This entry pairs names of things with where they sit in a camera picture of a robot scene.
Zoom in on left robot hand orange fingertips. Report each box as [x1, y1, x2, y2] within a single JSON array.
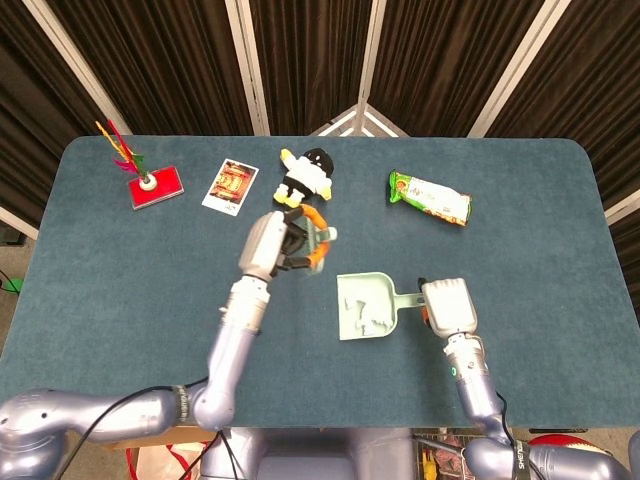
[[237, 204, 332, 281]]

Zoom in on metal wire shopping basket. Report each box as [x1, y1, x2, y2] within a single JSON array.
[[412, 428, 481, 480]]

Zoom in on mint green hand broom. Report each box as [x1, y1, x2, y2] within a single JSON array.
[[292, 207, 340, 277]]

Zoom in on black and white plush toy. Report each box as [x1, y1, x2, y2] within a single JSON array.
[[272, 146, 335, 209]]

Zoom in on white paper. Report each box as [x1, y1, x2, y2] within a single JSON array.
[[341, 298, 392, 335]]

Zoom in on colourful feather shuttlecock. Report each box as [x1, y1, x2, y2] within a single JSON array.
[[95, 119, 157, 193]]

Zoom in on black cable beside torso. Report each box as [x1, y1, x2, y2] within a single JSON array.
[[179, 428, 241, 480]]

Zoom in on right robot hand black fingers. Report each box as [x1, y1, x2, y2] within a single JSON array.
[[417, 277, 477, 337]]

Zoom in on grey robot torso base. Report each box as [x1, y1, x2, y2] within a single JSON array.
[[199, 427, 416, 480]]

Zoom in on white card with red picture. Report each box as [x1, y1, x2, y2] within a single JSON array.
[[201, 158, 260, 217]]

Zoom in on blue felt table mat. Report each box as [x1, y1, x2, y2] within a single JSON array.
[[0, 135, 640, 430]]

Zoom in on mint green dustpan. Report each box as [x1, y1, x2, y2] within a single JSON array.
[[336, 271, 426, 342]]

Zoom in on red rectangular flat box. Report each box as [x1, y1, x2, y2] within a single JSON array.
[[126, 165, 185, 211]]

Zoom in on green and white snack packet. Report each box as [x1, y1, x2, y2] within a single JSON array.
[[387, 169, 473, 229]]

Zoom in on white bag with red handles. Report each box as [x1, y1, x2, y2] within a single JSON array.
[[127, 441, 216, 480]]

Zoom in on dark pleated folding screen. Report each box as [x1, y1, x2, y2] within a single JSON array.
[[0, 0, 640, 241]]

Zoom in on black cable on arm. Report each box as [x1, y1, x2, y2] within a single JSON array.
[[62, 377, 209, 480]]

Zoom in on brown cardboard box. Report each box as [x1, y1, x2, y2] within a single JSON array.
[[112, 425, 217, 451]]

